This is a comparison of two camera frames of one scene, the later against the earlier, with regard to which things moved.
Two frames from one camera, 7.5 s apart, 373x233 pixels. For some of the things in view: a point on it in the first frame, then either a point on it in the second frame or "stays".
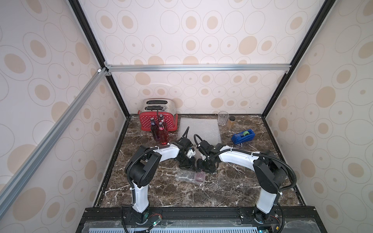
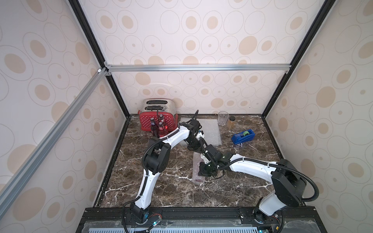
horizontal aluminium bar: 271,67 stays
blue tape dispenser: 243,137 stays
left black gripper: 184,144 → 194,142
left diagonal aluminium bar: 8,189 stays
